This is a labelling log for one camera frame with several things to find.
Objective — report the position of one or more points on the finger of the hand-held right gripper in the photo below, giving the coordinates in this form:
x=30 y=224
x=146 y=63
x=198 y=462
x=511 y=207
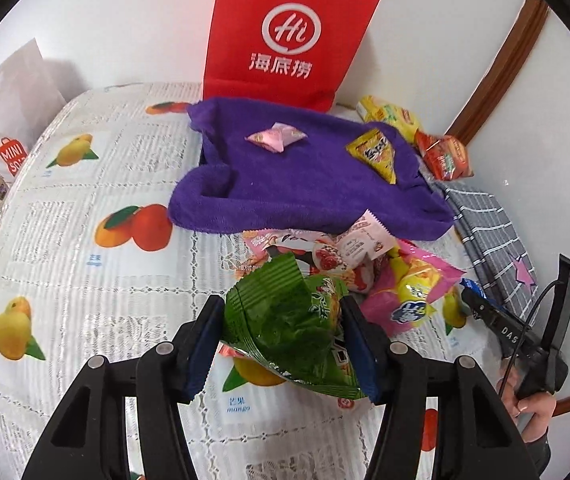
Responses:
x=480 y=307

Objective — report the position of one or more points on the small pink snack packet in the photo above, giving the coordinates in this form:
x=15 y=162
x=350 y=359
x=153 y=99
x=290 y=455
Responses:
x=277 y=136

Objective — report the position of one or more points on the blue snack packet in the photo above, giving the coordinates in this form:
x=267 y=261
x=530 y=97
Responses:
x=471 y=285

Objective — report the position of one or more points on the yellow chip bag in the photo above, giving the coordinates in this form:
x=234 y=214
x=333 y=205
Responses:
x=390 y=112

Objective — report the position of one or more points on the person's right hand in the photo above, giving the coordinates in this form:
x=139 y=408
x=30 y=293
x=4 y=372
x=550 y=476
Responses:
x=535 y=410

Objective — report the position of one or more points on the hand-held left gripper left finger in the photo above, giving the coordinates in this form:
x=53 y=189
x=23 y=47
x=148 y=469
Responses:
x=202 y=350

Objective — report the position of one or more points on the brown door frame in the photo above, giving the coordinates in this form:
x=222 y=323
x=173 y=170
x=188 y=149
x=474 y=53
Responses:
x=505 y=65

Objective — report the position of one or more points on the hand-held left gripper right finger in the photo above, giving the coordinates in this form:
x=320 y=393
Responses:
x=360 y=355

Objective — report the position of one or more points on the person's right forearm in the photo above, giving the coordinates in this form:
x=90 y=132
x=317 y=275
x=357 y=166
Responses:
x=537 y=455

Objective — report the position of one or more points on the pink yellow snack packet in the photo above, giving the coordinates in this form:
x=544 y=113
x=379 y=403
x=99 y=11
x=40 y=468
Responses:
x=415 y=295

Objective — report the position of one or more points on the white paper bag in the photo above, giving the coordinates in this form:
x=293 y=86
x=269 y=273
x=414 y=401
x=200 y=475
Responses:
x=15 y=95

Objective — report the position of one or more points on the pink candy wrapper packet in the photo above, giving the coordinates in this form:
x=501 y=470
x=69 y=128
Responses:
x=365 y=240

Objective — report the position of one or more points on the white lychee snack packet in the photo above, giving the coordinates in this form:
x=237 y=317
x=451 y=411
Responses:
x=315 y=252

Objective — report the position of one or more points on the grey checked cloth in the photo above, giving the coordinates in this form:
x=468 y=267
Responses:
x=485 y=230

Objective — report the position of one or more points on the green snack packet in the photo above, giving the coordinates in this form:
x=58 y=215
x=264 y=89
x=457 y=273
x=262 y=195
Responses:
x=275 y=320

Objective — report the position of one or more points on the purple towel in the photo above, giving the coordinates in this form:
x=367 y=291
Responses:
x=290 y=185

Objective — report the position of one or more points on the red chip bag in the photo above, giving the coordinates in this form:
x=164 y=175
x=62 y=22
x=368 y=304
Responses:
x=445 y=157

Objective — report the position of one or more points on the red paper bag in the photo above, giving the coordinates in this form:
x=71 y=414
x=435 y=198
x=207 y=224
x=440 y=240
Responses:
x=290 y=60

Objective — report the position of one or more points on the fruit print tablecloth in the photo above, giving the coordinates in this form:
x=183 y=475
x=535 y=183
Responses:
x=115 y=160

